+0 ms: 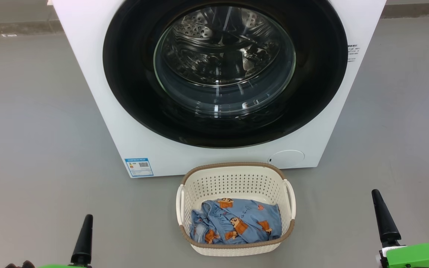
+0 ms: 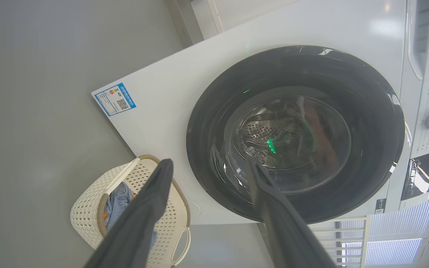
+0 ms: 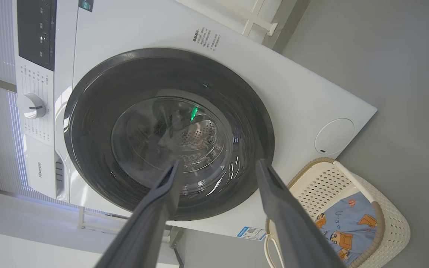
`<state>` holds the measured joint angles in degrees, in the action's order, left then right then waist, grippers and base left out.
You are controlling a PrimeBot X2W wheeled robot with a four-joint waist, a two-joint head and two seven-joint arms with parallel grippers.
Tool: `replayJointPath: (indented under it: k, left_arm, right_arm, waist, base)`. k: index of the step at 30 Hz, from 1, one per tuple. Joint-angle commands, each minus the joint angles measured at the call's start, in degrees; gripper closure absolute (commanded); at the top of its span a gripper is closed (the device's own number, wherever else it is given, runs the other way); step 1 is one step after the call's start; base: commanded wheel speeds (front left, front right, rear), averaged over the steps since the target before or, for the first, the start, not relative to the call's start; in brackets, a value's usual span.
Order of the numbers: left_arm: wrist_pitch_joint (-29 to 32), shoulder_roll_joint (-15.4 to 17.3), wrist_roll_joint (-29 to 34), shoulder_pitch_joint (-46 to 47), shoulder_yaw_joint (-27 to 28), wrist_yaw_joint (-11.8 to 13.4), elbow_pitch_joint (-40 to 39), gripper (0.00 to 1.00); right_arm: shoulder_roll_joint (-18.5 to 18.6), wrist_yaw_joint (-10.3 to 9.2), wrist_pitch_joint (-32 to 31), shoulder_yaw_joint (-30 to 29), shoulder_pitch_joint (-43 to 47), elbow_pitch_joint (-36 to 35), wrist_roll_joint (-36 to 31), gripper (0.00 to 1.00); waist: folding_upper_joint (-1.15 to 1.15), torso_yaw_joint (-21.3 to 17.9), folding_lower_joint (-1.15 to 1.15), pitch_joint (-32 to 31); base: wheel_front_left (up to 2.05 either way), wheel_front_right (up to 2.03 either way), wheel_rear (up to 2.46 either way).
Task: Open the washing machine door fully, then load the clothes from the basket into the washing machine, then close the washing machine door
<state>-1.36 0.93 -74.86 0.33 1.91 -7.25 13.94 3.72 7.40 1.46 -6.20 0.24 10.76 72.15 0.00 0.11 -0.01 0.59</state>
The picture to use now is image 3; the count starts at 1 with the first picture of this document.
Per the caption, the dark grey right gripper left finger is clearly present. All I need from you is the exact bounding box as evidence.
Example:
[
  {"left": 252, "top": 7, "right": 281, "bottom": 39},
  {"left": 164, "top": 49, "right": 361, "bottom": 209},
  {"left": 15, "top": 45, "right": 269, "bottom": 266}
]
[{"left": 95, "top": 159, "right": 182, "bottom": 268}]

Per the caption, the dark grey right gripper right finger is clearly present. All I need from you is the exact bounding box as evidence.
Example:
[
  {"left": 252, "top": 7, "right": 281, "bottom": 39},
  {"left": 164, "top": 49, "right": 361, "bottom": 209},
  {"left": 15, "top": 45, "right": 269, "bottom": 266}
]
[{"left": 255, "top": 159, "right": 346, "bottom": 268}]

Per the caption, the blue patterned cloth garment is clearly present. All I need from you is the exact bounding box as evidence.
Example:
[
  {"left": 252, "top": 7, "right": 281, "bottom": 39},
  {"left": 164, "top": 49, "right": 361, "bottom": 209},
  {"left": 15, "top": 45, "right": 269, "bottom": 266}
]
[{"left": 313, "top": 192, "right": 379, "bottom": 267}]

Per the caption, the black round glass washer door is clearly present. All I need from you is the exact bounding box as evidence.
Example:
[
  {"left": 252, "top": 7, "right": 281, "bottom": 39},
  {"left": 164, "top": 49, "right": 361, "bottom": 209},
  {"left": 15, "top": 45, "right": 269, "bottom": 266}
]
[{"left": 64, "top": 47, "right": 275, "bottom": 221}]

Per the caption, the white front-load washing machine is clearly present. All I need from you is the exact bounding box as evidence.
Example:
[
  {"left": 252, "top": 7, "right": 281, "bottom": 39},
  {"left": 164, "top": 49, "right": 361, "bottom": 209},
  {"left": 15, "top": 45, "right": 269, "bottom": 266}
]
[{"left": 12, "top": 0, "right": 378, "bottom": 242}]

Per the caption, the white washing machine dial knob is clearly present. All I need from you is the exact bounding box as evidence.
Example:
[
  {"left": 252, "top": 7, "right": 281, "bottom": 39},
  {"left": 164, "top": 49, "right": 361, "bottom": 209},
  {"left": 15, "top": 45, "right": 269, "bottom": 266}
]
[{"left": 22, "top": 93, "right": 47, "bottom": 119}]

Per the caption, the blue energy label sticker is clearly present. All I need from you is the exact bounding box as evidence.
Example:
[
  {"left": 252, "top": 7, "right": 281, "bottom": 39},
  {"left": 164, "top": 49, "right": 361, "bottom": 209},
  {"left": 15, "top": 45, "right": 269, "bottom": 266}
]
[{"left": 236, "top": 226, "right": 267, "bottom": 241}]

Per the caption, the round white filter cover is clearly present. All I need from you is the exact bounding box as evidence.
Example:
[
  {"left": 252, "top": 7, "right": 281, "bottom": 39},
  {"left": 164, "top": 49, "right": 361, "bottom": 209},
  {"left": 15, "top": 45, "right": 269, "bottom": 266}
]
[{"left": 314, "top": 118, "right": 355, "bottom": 156}]

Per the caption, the cream perforated laundry basket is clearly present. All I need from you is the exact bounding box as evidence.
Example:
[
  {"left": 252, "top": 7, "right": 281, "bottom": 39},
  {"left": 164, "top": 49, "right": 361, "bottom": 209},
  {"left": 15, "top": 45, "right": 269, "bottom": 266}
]
[{"left": 264, "top": 157, "right": 411, "bottom": 268}]

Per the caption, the white metal frame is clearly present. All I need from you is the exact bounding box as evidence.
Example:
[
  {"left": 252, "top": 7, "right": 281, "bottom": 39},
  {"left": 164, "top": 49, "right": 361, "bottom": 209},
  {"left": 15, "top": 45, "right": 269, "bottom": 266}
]
[{"left": 233, "top": 0, "right": 279, "bottom": 37}]

